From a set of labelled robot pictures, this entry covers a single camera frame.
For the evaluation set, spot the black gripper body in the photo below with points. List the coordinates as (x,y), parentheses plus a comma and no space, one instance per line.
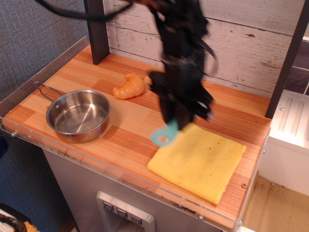
(181,80)

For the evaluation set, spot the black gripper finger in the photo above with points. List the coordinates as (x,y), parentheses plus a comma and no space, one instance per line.
(183,116)
(168,109)

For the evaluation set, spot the blue brush white bristles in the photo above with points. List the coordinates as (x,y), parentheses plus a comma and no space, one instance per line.
(165,135)

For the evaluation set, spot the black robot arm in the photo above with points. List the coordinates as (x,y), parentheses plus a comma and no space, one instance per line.
(181,26)

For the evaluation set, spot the orange toy croissant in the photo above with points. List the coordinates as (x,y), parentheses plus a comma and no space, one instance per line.
(133,87)

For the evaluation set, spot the yellow cloth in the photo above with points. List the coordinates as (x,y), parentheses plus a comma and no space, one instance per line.
(199,161)

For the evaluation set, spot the stainless steel pan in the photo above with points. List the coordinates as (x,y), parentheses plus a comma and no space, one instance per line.
(78,116)

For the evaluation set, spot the clear acrylic edge guard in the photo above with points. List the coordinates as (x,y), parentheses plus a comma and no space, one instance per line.
(123,154)

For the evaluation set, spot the grey toy fridge cabinet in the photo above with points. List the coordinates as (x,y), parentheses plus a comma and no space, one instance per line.
(79,186)

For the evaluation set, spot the ice dispenser button panel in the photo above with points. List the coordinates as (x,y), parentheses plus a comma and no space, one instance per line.
(120,216)

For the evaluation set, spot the orange toy on floor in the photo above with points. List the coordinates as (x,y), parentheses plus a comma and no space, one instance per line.
(30,227)

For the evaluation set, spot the dark left shelf post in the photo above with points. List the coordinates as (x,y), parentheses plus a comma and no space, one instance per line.
(97,31)

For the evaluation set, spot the dark shelf post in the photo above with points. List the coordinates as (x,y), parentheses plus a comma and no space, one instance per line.
(97,31)
(289,60)

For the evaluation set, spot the dark right shelf post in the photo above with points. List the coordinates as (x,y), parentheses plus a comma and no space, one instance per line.
(289,60)

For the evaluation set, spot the grey metal wall rail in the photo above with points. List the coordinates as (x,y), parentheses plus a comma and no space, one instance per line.
(12,100)

